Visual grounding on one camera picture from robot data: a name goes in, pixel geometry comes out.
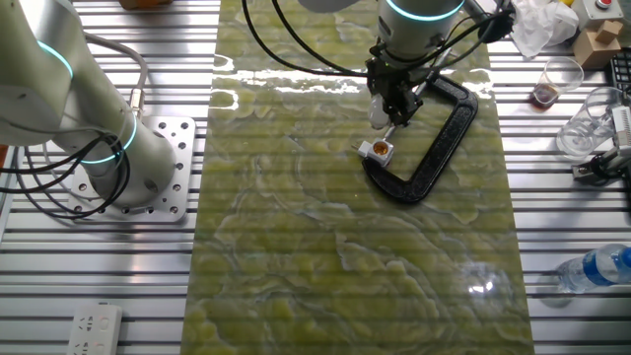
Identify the green marble pattern mat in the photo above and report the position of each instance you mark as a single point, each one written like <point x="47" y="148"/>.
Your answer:
<point x="320" y="246"/>

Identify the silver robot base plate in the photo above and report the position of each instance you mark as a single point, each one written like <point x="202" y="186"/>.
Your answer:
<point x="172" y="148"/>

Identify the white power strip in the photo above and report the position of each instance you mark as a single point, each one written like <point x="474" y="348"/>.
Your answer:
<point x="93" y="330"/>

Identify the white light bulb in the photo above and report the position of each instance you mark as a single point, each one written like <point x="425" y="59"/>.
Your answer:
<point x="378" y="114"/>

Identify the clear cup with brown liquid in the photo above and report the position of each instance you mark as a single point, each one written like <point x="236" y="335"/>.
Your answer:
<point x="544" y="96"/>

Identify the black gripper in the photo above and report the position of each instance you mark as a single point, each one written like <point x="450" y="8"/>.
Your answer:
<point x="389" y="79"/>

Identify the white lamp socket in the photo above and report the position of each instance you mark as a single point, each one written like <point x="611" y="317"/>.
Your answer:
<point x="377" y="152"/>

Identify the water bottle with blue cap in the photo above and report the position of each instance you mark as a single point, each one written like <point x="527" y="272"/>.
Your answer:
<point x="596" y="268"/>

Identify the grey camera on black mount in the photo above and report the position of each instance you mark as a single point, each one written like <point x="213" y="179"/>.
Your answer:
<point x="622" y="125"/>

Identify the grey emergency stop box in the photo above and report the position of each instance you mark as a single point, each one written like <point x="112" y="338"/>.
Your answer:
<point x="616" y="17"/>

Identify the small cardboard box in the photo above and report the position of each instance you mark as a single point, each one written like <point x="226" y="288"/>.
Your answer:
<point x="594" y="51"/>

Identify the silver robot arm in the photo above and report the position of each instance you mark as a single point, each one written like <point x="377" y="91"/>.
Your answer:
<point x="59" y="108"/>

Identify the black keyboard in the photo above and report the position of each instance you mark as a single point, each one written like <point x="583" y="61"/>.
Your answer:
<point x="622" y="74"/>

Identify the black C-clamp with steel screw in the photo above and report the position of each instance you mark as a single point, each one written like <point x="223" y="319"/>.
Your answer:
<point x="439" y="148"/>

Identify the small brown block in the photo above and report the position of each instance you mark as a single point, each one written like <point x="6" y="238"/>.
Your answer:
<point x="609" y="30"/>

